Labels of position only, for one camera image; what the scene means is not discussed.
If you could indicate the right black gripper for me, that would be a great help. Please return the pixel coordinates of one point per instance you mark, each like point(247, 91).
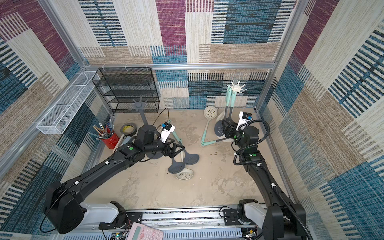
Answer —
point(229, 129)

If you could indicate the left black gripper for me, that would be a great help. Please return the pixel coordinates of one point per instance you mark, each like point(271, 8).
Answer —
point(172, 154)

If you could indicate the grey skimmer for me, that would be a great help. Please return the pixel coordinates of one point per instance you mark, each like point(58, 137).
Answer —
point(176, 167)
point(232, 102)
point(189, 159)
point(203, 144)
point(218, 129)

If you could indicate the white skimmer front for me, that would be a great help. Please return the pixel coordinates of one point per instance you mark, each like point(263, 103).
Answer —
point(184, 174)

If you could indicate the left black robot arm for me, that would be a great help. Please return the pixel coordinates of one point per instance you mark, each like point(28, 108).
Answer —
point(63, 200)

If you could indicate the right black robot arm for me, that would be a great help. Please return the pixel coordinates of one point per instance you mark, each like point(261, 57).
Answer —
point(282, 219)

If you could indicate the grey skimmer by white stand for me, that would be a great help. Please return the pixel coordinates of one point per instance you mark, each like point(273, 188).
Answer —
point(203, 144)

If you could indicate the grey utensil rack stand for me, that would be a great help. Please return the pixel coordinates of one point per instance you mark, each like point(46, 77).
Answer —
point(141, 112)

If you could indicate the white utensil rack stand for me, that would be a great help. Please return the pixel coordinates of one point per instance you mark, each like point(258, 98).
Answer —
point(238, 89)

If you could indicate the black tape roll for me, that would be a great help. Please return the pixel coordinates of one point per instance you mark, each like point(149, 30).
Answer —
point(129, 129)

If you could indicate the red pencil cup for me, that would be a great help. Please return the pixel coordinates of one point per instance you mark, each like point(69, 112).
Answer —
point(106, 133)

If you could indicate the pink calculator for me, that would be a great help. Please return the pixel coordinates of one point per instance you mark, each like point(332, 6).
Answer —
point(142, 232)

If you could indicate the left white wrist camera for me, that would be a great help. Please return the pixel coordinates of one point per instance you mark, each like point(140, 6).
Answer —
point(166, 131)

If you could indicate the black wire mesh shelf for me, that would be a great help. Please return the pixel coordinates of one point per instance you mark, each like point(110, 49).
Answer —
point(121, 88)

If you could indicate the white wire mesh basket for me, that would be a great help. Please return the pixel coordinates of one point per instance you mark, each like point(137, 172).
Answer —
point(58, 118)

